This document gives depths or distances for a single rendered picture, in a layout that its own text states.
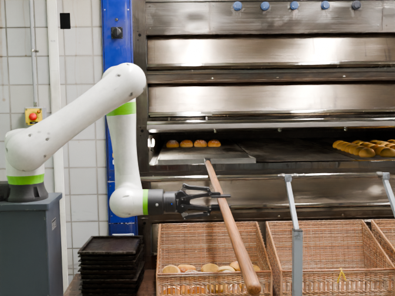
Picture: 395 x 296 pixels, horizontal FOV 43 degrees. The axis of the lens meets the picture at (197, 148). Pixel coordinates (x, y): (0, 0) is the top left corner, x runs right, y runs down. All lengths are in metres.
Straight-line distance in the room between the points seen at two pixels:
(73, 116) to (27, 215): 0.38
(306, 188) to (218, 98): 0.71
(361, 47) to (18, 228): 2.02
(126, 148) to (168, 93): 0.96
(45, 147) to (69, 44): 1.27
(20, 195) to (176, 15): 1.42
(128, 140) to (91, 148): 0.97
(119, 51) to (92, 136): 0.48
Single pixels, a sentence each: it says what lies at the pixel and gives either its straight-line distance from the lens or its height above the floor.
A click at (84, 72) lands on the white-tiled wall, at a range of 2.82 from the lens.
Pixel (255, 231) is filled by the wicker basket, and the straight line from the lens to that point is 2.86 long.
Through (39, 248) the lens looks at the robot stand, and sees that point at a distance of 1.84.
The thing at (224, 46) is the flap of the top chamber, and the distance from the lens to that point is 2.81.
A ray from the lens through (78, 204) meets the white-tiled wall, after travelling 2.89.
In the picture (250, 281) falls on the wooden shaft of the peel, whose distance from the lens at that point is 1.07.
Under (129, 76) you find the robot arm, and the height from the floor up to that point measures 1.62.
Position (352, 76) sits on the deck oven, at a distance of 2.93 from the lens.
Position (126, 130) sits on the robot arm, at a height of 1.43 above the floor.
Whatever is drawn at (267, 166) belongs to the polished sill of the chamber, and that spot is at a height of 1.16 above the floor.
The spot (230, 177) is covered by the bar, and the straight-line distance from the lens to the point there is 2.44.
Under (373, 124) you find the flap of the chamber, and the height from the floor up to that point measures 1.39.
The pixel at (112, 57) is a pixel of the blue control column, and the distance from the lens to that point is 2.77.
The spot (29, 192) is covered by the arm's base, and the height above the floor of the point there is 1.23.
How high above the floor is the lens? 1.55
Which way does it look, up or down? 6 degrees down
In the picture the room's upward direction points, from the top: 1 degrees counter-clockwise
